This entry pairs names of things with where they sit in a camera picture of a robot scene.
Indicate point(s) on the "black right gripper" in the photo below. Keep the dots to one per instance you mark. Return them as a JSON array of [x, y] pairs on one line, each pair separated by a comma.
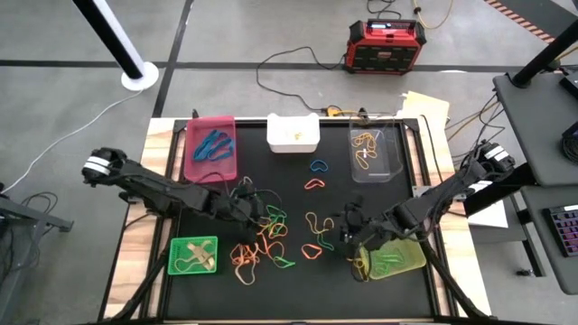
[[366, 223]]

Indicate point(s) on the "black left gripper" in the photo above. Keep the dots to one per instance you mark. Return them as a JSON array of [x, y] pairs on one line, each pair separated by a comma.
[[248, 207]]

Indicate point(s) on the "green rubber band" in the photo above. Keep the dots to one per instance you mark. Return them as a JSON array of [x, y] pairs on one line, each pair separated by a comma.
[[397, 258], [323, 244], [277, 210], [384, 266], [289, 264]]

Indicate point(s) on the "thin tan rubber band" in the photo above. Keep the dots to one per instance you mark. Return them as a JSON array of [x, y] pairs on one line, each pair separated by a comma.
[[246, 282]]

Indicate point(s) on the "thin blue rubber band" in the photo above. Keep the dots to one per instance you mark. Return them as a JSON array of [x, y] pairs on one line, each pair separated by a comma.
[[226, 156], [214, 134]]

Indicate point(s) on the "white plastic basket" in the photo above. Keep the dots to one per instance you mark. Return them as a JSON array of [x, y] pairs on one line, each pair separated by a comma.
[[280, 140]]

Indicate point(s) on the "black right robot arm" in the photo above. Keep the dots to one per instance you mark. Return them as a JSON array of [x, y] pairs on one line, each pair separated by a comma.
[[451, 194]]

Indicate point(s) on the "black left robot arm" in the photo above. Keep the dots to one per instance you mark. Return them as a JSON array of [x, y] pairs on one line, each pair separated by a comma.
[[149, 189]]

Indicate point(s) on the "small blue rubber band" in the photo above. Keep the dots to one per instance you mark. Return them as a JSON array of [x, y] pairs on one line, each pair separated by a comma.
[[311, 165]]

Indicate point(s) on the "yellow plastic basket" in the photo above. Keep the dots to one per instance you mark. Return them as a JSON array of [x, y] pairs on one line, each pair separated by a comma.
[[415, 262]]

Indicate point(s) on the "black table mat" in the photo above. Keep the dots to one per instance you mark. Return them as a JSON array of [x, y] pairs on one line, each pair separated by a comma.
[[316, 293]]

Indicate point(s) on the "green plastic basket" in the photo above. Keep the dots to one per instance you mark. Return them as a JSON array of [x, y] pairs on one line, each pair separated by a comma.
[[174, 266]]

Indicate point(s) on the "pink plastic basket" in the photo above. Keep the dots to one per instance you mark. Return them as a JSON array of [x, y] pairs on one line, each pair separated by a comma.
[[194, 171]]

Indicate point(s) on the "clear plastic basket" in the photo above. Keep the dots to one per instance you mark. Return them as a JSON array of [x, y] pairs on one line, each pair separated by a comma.
[[388, 149]]

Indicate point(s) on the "white paper sheet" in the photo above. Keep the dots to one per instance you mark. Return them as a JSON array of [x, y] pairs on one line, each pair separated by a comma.
[[490, 216]]

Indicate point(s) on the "yellow power plug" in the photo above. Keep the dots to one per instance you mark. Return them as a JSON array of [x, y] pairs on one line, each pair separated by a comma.
[[334, 110]]

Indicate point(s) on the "black support beam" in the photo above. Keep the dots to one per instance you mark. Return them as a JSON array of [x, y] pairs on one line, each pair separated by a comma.
[[496, 196]]

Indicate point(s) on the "yellow paper sheet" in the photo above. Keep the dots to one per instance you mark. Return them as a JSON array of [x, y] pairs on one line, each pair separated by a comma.
[[426, 108]]

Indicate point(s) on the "small black floor object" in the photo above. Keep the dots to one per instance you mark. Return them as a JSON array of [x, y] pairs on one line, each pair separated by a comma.
[[524, 272]]

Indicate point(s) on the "grey desk top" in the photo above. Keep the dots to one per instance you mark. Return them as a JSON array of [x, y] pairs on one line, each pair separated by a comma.
[[533, 135], [542, 253]]

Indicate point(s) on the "pole with white round base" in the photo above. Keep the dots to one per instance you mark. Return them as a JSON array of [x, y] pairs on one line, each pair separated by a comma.
[[140, 80]]

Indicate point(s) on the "red black portable power station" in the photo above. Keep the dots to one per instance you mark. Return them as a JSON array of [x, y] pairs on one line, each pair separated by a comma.
[[384, 49]]

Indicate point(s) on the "backlit computer keyboard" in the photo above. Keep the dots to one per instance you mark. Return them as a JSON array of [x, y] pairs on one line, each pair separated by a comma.
[[566, 230]]

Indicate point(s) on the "grey stand base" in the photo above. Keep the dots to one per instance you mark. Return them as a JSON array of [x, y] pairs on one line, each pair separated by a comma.
[[27, 216]]

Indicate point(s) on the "flat black desk device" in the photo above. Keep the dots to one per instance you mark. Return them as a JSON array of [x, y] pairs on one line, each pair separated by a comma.
[[571, 83]]

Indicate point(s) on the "black frame strut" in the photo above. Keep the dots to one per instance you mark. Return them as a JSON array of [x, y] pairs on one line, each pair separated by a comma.
[[451, 284], [144, 280]]

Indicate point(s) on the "black table frame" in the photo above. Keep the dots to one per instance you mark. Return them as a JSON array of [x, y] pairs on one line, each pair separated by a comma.
[[178, 124]]

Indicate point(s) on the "black desk post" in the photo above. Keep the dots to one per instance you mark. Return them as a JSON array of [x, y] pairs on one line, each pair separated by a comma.
[[542, 54]]

